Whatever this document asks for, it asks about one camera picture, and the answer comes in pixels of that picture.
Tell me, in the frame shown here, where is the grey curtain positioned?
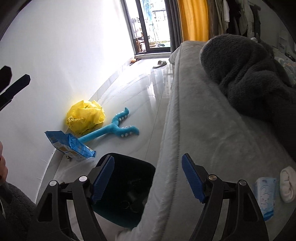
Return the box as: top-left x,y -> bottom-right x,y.
165,0 -> 182,53

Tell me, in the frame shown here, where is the yellow plastic bag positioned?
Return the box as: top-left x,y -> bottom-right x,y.
66,100 -> 106,136

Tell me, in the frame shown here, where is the blue snack bag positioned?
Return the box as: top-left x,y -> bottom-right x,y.
45,131 -> 96,161

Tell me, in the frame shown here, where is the clothes rack with garments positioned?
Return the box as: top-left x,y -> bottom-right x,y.
206,0 -> 261,39

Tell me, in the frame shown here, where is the person's left hand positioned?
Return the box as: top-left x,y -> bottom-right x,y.
0,142 -> 8,185

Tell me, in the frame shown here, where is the orange floor object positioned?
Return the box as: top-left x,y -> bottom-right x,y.
129,58 -> 140,66

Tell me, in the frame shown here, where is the black framed window door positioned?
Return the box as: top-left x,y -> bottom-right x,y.
121,0 -> 171,55

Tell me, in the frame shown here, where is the black trash bin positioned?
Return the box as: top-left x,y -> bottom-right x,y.
93,153 -> 156,229

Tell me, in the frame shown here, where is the grey bed mattress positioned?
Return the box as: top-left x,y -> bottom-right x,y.
116,41 -> 295,240

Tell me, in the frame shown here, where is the grey fleece sleeve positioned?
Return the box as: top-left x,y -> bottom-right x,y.
1,183 -> 36,240

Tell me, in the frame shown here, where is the grey slipper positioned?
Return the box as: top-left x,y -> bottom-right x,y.
152,60 -> 167,69

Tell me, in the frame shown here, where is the yellow curtain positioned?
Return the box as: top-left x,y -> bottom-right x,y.
178,0 -> 209,42

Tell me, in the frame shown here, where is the blue tissue pack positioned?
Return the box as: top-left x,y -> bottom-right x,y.
254,177 -> 276,221

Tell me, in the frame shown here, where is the dark grey fleece blanket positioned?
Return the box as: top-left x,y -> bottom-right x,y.
200,34 -> 295,159

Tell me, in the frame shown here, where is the blue plush dinosaur toy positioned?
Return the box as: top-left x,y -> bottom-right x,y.
78,108 -> 139,143

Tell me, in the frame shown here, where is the white sock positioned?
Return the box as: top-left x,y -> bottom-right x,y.
280,166 -> 296,203

